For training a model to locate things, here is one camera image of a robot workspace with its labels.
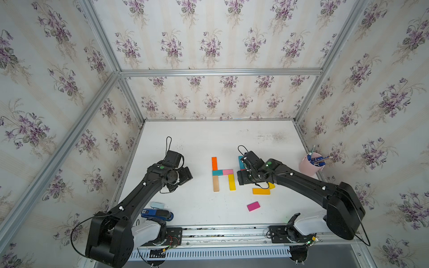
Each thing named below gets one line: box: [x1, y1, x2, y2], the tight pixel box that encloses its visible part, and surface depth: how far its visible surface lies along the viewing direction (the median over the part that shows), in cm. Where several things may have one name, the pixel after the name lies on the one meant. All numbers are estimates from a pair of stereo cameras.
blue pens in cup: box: [307, 144, 332, 167], surface depth 89 cm
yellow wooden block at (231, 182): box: [227, 174, 236, 191], surface depth 92 cm
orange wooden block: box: [211, 156, 218, 171], surface depth 99 cm
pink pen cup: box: [298, 152, 326, 177], surface depth 89 cm
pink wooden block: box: [222, 169, 234, 176], surface depth 95 cm
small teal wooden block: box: [211, 169, 223, 176], surface depth 95 cm
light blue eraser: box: [150, 201, 165, 210], surface depth 83 cm
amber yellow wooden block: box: [252, 188, 271, 195], surface depth 88 cm
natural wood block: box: [212, 175, 220, 193], surface depth 92 cm
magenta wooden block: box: [246, 201, 261, 212], surface depth 84 cm
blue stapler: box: [140, 208, 174, 222], surface depth 79 cm
